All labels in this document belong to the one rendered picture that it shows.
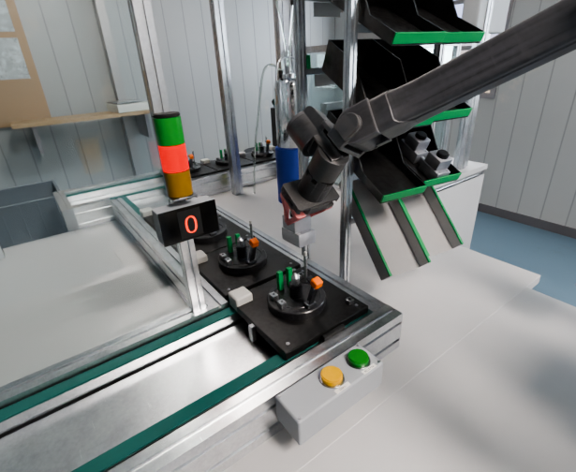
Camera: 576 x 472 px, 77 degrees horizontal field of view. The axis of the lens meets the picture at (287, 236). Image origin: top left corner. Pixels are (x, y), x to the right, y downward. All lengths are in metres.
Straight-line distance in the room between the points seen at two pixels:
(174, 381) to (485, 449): 0.59
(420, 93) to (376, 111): 0.07
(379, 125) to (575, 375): 0.70
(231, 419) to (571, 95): 3.54
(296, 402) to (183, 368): 0.27
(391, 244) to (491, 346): 0.33
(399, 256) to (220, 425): 0.59
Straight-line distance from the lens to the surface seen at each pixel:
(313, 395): 0.69
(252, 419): 0.71
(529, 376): 0.98
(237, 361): 0.83
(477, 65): 0.58
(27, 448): 0.84
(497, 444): 0.83
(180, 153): 0.72
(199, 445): 0.67
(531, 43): 0.58
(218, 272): 1.02
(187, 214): 0.75
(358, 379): 0.72
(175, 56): 4.20
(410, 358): 0.92
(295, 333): 0.79
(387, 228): 0.99
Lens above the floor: 1.49
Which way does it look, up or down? 26 degrees down
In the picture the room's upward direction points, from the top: 3 degrees counter-clockwise
